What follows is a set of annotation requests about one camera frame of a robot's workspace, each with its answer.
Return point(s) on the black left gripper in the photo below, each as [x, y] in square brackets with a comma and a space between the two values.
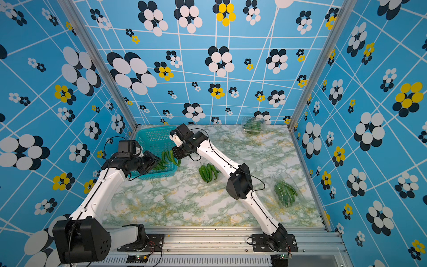
[152, 159]

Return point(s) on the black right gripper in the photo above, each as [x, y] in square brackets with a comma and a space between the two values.
[178, 154]

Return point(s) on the green peppers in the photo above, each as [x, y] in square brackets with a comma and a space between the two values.
[167, 159]

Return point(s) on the clear clamshell with peppers front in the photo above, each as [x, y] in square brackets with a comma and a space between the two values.
[208, 173]

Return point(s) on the clear clamshell with peppers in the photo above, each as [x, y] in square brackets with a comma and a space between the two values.
[285, 193]
[208, 173]
[253, 126]

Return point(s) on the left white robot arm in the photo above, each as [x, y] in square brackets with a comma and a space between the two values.
[82, 238]

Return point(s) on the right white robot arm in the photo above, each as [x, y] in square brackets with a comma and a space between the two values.
[239, 185]

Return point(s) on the clear clamshell with peppers back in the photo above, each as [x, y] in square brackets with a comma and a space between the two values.
[253, 126]

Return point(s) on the clear clamshell with peppers right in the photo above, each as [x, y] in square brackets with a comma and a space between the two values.
[285, 193]

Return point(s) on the left controller board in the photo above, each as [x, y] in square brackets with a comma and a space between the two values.
[137, 260]

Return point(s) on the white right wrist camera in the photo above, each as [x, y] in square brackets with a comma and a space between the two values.
[175, 138]

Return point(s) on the aluminium frame post left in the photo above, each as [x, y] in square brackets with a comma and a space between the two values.
[71, 13]

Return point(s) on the aluminium frame post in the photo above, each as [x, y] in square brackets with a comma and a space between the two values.
[71, 13]
[335, 33]

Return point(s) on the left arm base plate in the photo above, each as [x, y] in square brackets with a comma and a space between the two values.
[148, 243]

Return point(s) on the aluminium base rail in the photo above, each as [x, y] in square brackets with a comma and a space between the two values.
[231, 247]

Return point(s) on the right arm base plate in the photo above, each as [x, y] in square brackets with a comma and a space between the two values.
[259, 244]

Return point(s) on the aluminium frame post right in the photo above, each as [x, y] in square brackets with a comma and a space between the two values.
[335, 33]

